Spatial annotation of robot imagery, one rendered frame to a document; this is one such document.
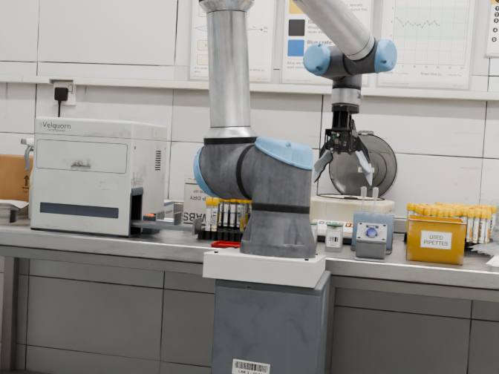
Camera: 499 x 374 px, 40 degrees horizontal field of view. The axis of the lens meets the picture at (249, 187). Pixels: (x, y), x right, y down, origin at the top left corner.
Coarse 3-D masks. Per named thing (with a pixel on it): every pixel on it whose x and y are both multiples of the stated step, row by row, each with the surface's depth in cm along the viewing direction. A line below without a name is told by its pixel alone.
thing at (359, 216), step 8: (360, 216) 175; (368, 216) 174; (376, 216) 173; (384, 216) 173; (392, 216) 172; (392, 224) 172; (352, 232) 175; (392, 232) 174; (352, 240) 175; (392, 240) 176; (352, 248) 174; (392, 248) 177
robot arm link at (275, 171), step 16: (256, 144) 134; (272, 144) 131; (288, 144) 131; (304, 144) 133; (240, 160) 136; (256, 160) 133; (272, 160) 131; (288, 160) 130; (304, 160) 132; (240, 176) 136; (256, 176) 133; (272, 176) 130; (288, 176) 130; (304, 176) 132; (256, 192) 133; (272, 192) 130; (288, 192) 130; (304, 192) 132
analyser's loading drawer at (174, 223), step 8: (160, 216) 177; (176, 216) 175; (136, 224) 175; (144, 224) 175; (152, 224) 174; (160, 224) 174; (168, 224) 174; (176, 224) 175; (184, 224) 178; (192, 224) 172; (200, 224) 178; (192, 232) 172; (200, 232) 178
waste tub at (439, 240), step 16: (416, 224) 162; (432, 224) 161; (448, 224) 161; (464, 224) 160; (416, 240) 162; (432, 240) 161; (448, 240) 161; (464, 240) 160; (416, 256) 162; (432, 256) 162; (448, 256) 161
